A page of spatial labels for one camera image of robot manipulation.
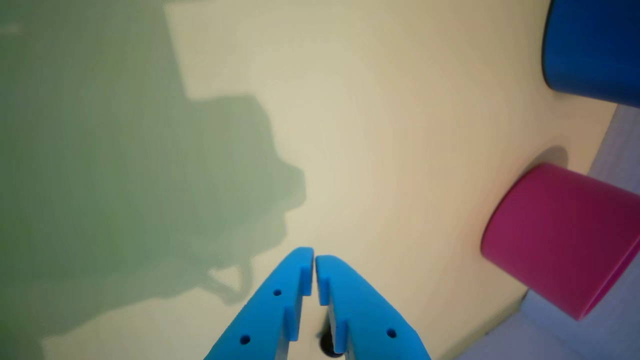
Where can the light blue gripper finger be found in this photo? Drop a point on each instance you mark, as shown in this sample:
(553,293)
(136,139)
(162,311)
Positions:
(267,320)
(365,320)

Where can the black bolt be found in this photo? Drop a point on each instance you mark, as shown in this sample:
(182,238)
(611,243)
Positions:
(327,345)

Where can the pink round box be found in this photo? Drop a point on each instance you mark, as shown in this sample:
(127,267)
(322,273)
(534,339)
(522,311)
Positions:
(560,240)

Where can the blue round box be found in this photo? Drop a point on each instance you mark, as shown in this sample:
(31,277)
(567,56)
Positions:
(595,50)

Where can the yellow paper sheet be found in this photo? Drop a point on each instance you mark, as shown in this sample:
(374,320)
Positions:
(400,150)

